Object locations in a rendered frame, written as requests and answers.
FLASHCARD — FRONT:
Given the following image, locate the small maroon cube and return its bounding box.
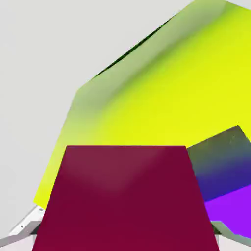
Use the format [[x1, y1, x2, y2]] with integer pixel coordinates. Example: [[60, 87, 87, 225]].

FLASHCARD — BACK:
[[31, 145, 220, 251]]

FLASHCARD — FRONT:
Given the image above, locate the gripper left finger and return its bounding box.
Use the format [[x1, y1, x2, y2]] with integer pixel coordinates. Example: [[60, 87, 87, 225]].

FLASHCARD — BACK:
[[0, 205, 46, 251]]

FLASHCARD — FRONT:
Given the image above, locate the small purple cube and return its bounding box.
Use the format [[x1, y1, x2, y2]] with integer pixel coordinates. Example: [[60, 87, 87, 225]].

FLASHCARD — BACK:
[[186, 125, 251, 239]]

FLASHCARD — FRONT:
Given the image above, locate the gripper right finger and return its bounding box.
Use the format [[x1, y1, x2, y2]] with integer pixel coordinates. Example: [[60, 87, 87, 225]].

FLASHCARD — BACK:
[[211, 220, 251, 251]]

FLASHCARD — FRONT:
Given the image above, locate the large yellow box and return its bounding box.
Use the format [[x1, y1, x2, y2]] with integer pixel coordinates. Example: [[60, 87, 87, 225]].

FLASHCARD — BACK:
[[33, 0, 251, 210]]

